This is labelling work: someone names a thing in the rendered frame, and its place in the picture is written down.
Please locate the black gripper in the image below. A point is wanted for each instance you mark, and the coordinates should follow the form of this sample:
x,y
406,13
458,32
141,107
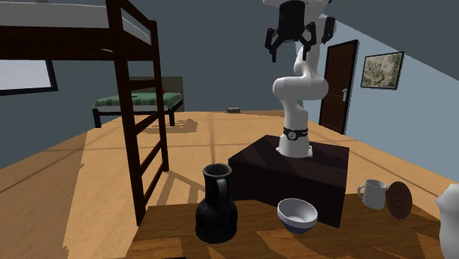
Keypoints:
x,y
292,19

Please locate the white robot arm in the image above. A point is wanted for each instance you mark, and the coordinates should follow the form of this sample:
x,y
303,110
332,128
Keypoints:
x,y
299,93

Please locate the dark brown door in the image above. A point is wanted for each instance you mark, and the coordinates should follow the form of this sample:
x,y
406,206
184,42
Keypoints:
x,y
337,89

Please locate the small grey flat object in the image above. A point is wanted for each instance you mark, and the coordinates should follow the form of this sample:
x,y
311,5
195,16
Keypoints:
x,y
233,109

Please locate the dark robot stand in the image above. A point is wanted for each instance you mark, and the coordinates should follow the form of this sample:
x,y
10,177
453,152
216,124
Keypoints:
x,y
287,175

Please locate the bed with green cover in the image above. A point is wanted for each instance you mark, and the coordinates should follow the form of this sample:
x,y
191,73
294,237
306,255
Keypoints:
x,y
143,100

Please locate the dark wooden bunk bed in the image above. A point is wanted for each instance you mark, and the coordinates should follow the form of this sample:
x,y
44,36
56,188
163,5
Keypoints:
x,y
123,71

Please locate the white bowl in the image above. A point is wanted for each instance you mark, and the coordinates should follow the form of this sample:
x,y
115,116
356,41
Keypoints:
x,y
297,211

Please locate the white mug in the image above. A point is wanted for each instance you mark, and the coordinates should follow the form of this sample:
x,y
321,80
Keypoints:
x,y
374,195

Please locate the black jug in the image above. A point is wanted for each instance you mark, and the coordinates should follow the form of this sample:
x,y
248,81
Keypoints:
x,y
216,215

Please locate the brown round disc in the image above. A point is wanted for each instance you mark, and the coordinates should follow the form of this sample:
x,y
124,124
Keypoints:
x,y
398,201

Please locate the wooden table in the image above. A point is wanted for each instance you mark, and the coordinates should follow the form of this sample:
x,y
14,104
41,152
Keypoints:
x,y
358,240

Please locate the white vase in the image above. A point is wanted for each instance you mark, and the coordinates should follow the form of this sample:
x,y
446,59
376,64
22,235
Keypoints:
x,y
450,218

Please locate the framed wall picture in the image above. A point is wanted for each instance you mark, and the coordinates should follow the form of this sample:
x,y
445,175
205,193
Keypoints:
x,y
382,70

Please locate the window with dark frame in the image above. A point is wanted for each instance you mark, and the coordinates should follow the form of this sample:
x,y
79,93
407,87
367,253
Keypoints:
x,y
21,75

